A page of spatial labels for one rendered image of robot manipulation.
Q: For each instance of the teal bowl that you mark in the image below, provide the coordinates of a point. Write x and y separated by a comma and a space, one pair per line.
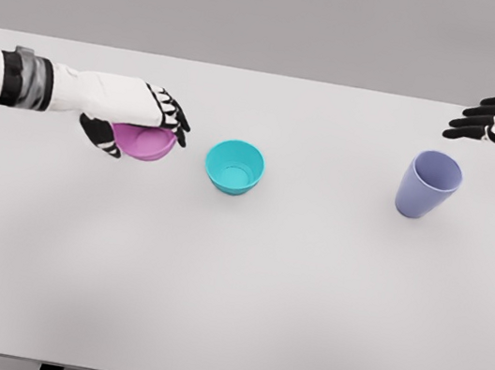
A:
234, 167

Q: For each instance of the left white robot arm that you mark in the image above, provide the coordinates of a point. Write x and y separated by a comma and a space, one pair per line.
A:
32, 82

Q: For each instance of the lavender cup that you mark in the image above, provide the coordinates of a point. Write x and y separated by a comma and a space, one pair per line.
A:
426, 186

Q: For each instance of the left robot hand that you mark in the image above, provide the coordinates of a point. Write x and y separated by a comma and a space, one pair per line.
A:
133, 101

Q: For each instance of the pink bowl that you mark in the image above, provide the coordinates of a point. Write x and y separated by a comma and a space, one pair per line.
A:
146, 143

